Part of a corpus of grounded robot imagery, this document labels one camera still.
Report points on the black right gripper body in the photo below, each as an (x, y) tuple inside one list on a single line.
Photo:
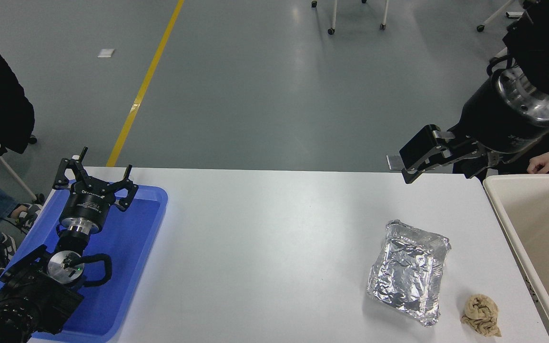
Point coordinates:
[(493, 126)]

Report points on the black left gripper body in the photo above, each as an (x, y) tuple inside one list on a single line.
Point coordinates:
[(86, 205)]

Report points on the foil tray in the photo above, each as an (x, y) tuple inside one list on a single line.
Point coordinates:
[(408, 274)]

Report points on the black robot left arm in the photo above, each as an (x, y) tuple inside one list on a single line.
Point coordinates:
[(31, 295)]

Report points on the metal floor plate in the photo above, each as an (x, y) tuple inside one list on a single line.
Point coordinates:
[(393, 163)]

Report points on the person's hand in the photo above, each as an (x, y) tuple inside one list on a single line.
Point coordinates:
[(546, 161)]

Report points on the person beside bin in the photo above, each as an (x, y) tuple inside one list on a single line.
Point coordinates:
[(517, 164)]

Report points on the blue plastic tray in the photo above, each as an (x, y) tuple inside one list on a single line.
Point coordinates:
[(131, 247)]

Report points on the white wheeled chair base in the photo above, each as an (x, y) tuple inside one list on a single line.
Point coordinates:
[(496, 14)]

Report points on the crumpled tan paper ball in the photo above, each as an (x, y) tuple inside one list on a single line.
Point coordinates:
[(482, 314)]

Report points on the white wheeled stand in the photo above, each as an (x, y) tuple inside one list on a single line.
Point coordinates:
[(334, 14)]

